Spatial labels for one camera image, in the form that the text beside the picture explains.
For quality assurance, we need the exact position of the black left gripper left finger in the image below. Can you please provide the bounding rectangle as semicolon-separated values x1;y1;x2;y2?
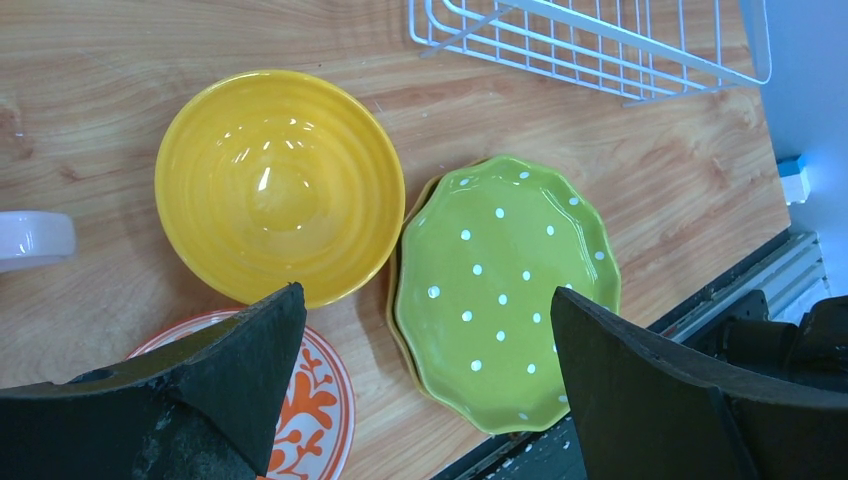
1;283;307;479

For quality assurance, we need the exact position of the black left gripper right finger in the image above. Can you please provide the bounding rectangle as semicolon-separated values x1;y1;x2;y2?
551;287;847;479

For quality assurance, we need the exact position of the white orange patterned bowl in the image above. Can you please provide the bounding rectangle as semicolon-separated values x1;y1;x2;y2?
125;308;357;480

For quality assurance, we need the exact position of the yellow dotted plate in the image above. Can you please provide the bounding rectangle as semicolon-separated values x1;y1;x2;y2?
385;171;448;403

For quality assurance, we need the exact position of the green dotted plate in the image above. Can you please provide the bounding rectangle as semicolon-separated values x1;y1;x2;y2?
395;155;621;434

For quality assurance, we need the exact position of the yellow ribbed bowl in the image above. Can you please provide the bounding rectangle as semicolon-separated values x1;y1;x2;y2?
154;70;406;309

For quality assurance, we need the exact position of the pink mug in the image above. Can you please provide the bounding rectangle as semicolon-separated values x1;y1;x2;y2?
1;211;77;273

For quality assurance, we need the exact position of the white wire dish rack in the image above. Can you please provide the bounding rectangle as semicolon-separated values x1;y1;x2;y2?
407;0;773;105

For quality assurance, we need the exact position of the white blue toy block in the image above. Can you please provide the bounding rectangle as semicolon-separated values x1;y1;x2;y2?
777;155;811;206

